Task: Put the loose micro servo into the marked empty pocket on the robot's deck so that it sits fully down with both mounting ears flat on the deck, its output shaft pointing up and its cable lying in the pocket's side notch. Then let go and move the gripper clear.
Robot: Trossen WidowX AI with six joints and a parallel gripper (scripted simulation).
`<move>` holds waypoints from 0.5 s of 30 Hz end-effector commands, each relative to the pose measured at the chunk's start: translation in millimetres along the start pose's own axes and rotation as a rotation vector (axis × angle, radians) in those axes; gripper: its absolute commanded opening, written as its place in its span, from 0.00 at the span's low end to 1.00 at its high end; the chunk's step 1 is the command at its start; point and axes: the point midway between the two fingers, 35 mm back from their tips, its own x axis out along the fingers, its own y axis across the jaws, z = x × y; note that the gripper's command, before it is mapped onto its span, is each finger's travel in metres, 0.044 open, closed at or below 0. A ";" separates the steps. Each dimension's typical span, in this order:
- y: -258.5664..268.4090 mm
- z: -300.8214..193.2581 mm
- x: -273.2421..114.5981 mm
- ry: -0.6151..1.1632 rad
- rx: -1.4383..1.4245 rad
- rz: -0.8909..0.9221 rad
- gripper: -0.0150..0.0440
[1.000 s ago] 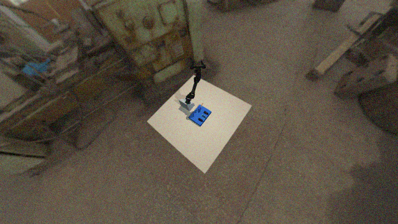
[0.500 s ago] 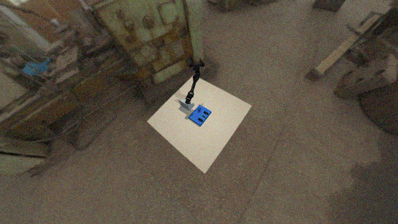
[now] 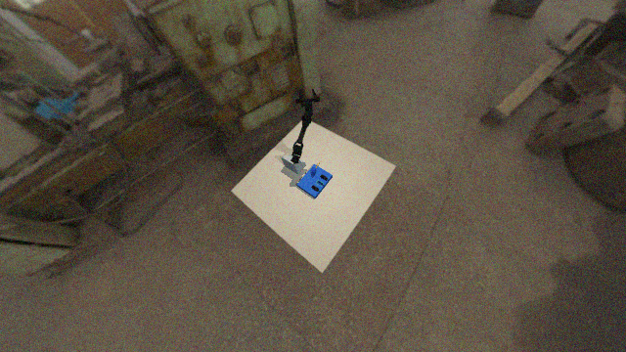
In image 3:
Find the blue flat deck plate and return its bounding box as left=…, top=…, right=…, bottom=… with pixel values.
left=297, top=164, right=333, bottom=198

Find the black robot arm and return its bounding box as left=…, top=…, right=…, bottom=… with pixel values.
left=291, top=100, right=313, bottom=163

